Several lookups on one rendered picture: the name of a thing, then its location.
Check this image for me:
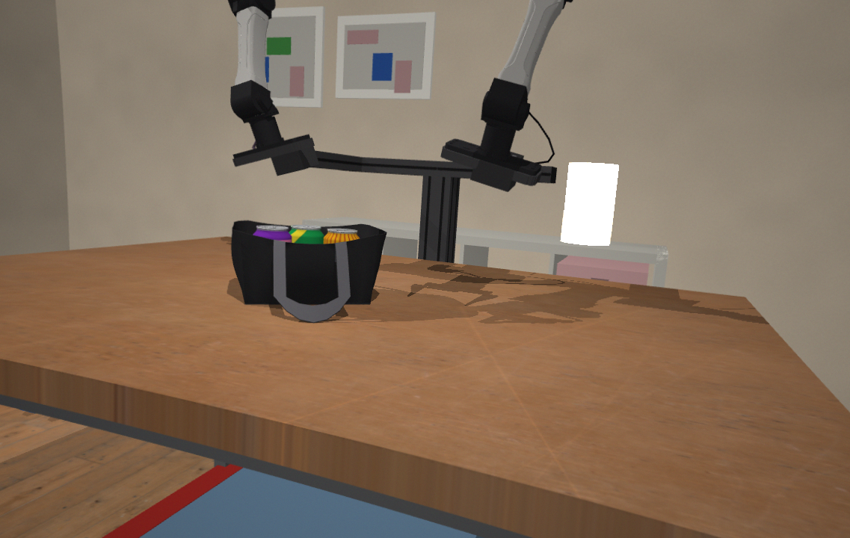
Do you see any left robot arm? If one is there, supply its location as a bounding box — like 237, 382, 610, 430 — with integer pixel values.
445, 0, 573, 176

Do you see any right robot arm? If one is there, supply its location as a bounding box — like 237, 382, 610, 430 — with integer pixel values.
228, 0, 310, 158

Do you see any purple drink can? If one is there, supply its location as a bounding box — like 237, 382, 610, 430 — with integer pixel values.
253, 226, 292, 242

